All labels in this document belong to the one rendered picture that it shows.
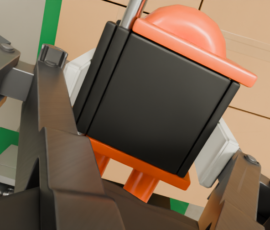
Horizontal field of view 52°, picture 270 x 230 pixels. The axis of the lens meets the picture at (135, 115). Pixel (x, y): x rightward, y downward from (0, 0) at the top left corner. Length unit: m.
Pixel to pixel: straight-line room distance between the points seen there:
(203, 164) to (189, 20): 0.08
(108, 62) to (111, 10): 0.73
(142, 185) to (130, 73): 0.08
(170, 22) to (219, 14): 0.73
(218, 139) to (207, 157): 0.01
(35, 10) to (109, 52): 1.39
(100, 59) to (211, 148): 0.08
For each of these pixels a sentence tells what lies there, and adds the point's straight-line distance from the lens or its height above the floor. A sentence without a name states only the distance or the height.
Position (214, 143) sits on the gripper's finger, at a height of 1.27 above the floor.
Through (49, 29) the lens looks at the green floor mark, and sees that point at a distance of 1.51.
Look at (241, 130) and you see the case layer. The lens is 0.99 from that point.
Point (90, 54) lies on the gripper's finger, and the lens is 0.17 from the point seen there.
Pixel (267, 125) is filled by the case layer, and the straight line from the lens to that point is 1.01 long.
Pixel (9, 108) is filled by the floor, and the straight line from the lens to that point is 1.71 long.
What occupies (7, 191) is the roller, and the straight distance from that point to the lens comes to 1.24.
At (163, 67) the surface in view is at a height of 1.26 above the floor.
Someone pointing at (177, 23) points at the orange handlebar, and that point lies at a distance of 0.17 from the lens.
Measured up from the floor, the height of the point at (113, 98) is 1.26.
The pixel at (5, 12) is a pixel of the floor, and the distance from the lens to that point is 1.60.
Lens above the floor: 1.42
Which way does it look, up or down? 69 degrees down
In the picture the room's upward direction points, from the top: 168 degrees counter-clockwise
